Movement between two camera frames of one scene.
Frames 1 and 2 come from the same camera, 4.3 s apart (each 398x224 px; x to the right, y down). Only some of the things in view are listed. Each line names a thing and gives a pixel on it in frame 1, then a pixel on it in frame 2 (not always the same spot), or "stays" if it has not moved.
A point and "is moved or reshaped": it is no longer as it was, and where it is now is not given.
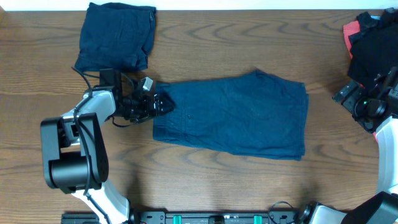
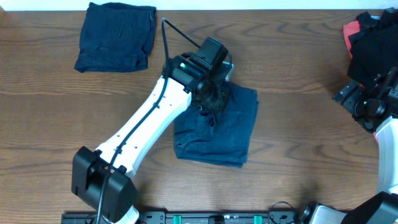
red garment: x=348 y=30 stays
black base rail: x=201 y=217 stays
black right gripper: x=347 y=94 stays
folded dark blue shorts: x=115 y=37 stays
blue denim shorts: x=249 y=113 is moved or reshaped
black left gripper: x=156 y=104 -> x=212 y=101
